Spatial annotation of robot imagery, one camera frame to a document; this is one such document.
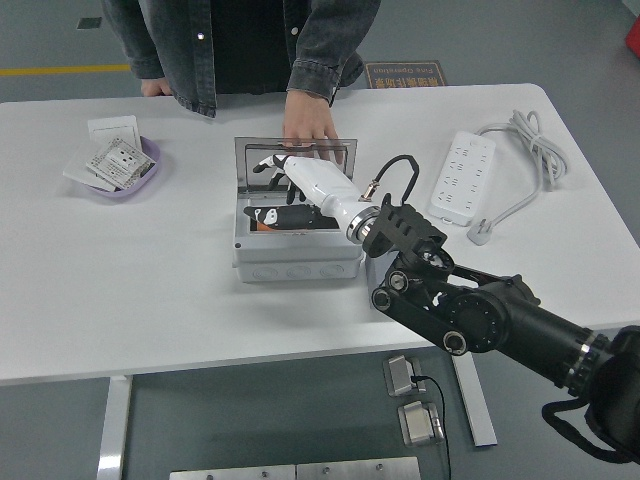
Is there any person's right hand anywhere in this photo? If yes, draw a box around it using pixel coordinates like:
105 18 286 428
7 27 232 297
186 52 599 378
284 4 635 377
140 78 173 98

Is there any person's left hand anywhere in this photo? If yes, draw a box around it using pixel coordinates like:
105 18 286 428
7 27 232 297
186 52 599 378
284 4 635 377
282 90 347 167

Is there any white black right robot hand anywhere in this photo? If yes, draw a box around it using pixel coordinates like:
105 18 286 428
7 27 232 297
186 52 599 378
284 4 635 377
243 153 377 236

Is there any grey junction box clear lid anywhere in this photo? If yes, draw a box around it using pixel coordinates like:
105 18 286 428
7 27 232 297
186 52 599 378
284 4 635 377
232 137 364 285

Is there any purple tray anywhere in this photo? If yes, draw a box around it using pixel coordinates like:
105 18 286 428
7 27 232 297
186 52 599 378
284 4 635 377
82 135 164 202

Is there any printed white socket panel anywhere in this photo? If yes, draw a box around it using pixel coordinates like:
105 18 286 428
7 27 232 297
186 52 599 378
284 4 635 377
84 138 156 190

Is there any person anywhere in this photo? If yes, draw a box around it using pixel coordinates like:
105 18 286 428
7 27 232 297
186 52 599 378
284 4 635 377
99 0 382 119

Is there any brown floor sign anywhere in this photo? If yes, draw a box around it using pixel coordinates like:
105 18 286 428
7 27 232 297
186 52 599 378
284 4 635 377
357 60 446 90

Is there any white plate under panel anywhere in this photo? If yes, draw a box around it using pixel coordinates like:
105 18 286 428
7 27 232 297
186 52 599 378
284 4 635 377
63 149 114 192

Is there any red object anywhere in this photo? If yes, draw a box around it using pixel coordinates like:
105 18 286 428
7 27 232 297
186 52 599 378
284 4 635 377
625 0 640 51

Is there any plain white switch plate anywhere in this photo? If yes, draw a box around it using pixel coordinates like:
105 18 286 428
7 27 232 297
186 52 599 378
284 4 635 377
87 115 142 150

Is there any white power cord with plug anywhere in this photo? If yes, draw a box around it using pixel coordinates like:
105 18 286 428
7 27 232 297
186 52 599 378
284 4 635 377
467 109 571 246

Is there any thin black floor cable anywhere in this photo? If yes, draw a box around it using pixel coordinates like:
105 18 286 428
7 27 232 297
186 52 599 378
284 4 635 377
409 373 452 480

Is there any metal base plate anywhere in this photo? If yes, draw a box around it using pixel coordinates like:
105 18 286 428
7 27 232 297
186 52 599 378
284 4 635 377
295 456 421 480
168 464 297 480

